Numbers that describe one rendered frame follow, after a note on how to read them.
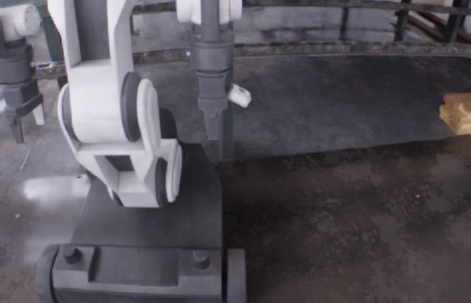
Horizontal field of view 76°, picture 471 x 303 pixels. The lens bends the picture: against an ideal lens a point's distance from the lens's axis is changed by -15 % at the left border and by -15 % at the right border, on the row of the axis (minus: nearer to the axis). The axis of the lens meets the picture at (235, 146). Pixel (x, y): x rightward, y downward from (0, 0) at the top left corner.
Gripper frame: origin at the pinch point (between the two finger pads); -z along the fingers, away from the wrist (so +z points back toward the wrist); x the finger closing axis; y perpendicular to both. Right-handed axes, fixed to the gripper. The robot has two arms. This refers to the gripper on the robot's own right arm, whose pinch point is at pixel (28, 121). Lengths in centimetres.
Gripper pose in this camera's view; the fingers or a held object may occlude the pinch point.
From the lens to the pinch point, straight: 87.4
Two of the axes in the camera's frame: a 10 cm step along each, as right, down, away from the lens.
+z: 0.0, -8.9, -4.5
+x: 0.3, 4.5, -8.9
